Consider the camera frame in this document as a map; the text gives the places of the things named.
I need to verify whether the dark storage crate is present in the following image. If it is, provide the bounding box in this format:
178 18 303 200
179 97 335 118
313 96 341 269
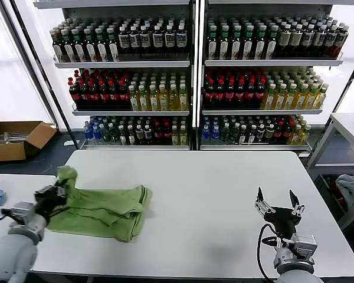
314 173 352 222

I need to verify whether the white-cap amber drink bottle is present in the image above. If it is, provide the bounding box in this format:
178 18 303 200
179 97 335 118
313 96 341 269
333 25 349 59

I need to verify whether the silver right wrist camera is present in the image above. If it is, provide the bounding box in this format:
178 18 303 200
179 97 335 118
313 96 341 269
291 234 318 260

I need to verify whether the black slanted pole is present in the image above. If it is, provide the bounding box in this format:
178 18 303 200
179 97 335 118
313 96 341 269
8 0 80 150
330 47 354 119

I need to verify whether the white-cap tan-label drink bottle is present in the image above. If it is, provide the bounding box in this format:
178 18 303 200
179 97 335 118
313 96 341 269
289 24 303 58
277 24 292 58

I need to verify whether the open cardboard box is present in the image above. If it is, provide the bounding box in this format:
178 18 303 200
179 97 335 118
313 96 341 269
0 121 57 163

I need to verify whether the grey metal shelf unit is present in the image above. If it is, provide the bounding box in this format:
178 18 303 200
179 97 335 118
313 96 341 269
196 0 346 153
32 0 196 151

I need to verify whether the white side table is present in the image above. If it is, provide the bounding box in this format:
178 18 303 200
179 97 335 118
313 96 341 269
0 173 57 283

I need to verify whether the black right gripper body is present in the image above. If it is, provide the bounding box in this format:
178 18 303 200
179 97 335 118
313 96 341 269
264 207 302 238

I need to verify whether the grey frame white table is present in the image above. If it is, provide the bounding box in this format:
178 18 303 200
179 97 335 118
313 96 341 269
305 112 354 231

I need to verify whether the plain green t-shirt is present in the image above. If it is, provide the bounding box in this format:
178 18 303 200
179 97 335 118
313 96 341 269
45 165 153 243

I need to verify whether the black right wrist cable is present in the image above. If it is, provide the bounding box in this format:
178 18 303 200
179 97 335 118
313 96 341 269
257 222 284 279

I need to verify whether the green-cap dark tea bottle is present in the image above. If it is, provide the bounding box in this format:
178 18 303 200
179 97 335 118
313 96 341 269
243 24 255 61
254 24 267 61
94 28 109 62
106 27 120 62
265 25 279 61
51 29 65 63
83 28 97 62
71 28 86 62
218 25 230 61
206 25 219 61
231 25 242 61
60 29 75 63

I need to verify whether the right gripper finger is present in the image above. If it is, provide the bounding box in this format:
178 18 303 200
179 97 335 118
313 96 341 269
289 189 305 218
254 186 277 216

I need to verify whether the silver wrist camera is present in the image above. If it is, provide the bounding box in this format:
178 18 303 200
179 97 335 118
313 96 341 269
291 234 318 260
10 202 33 222

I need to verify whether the grey white clothes pile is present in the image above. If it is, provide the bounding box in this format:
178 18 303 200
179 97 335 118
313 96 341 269
335 173 354 213

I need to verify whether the white-cap blue-label drink bottle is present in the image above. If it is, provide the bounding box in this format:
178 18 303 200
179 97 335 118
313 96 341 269
164 25 176 61
129 25 141 61
301 24 316 58
139 25 152 61
118 25 130 61
175 24 188 61
152 25 165 61
323 25 339 59
312 24 327 59

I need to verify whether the grey wrapped parts bundle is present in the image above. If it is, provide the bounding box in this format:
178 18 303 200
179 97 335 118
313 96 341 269
0 131 30 145

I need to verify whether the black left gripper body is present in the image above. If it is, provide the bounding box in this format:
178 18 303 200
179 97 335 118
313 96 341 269
37 191 67 219

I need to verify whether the small red-cap cola bottle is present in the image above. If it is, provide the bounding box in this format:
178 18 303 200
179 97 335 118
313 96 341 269
283 121 293 144
162 122 172 145
274 121 284 144
153 122 163 145

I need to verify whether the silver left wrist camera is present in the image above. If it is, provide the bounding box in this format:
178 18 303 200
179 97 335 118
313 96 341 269
10 202 33 222

